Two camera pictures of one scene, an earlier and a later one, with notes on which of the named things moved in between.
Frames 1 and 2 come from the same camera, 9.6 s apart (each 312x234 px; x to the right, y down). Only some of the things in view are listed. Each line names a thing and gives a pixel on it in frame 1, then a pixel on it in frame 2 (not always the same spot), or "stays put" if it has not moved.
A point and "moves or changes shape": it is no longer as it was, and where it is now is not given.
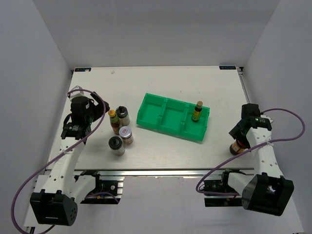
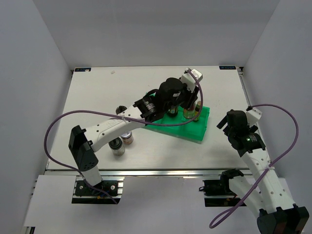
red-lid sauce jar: [235, 149] moves or changes shape
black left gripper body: [96, 111] to [185, 99]
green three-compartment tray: [172, 116] stays put
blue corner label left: [82, 69] stays put
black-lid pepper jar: [115, 144] stays put
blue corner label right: [227, 68] stays put
